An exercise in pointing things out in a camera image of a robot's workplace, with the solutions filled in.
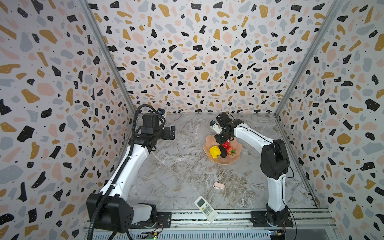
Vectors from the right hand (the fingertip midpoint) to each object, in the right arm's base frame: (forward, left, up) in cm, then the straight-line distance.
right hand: (217, 135), depth 95 cm
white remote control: (-41, +5, -9) cm, 43 cm away
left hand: (-6, +28, +17) cm, 33 cm away
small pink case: (-29, -1, -8) cm, 30 cm away
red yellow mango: (-4, -6, -3) cm, 8 cm away
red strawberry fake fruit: (-8, -9, -6) cm, 13 cm away
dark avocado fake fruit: (-9, -5, -7) cm, 12 cm away
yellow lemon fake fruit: (-9, +1, -4) cm, 10 cm away
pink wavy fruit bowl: (0, +4, -8) cm, 9 cm away
